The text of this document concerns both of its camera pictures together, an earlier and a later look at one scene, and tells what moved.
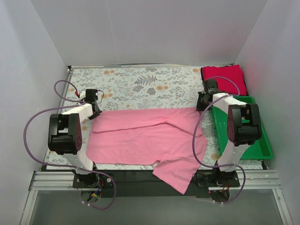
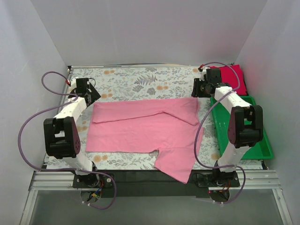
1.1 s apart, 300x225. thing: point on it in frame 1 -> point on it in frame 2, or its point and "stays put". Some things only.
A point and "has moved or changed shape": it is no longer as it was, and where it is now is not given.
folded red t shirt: [233, 72] stays put
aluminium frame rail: [266, 180] stays put
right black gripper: [201, 102] -> [197, 90]
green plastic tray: [260, 150] stays put
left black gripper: [96, 112] -> [93, 93]
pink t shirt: [145, 136] has moved or changed shape
